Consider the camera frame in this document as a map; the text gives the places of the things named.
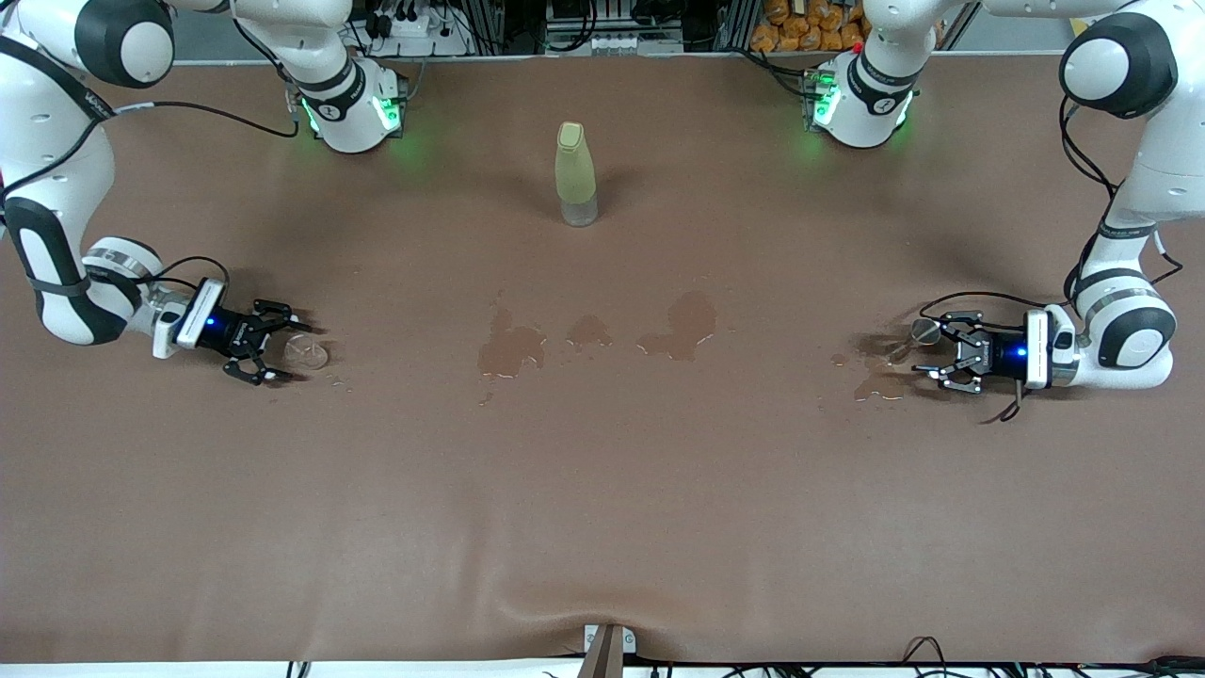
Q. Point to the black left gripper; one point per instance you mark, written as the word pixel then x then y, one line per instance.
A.
pixel 1002 357

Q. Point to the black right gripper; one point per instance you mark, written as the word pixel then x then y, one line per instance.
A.
pixel 229 330

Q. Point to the clear glass shaker cup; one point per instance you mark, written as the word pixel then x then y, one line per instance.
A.
pixel 309 354

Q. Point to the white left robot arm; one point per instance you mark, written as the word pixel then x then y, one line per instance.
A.
pixel 1158 160

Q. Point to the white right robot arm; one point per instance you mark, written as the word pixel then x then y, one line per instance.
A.
pixel 56 169

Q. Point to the brown liquid puddle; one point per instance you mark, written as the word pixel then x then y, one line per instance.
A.
pixel 692 320
pixel 508 353
pixel 588 331
pixel 875 386

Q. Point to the white power strip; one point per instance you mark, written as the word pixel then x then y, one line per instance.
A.
pixel 414 25

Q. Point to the yellow-green bottle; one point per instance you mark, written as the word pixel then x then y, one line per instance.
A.
pixel 574 169

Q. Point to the orange packaged snacks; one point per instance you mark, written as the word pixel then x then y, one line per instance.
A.
pixel 800 28

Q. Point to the brown table mat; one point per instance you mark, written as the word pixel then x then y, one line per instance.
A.
pixel 602 518

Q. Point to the black electrical control unit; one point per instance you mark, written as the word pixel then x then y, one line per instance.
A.
pixel 612 24

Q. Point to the metal table edge bracket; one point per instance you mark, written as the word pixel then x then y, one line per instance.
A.
pixel 607 650

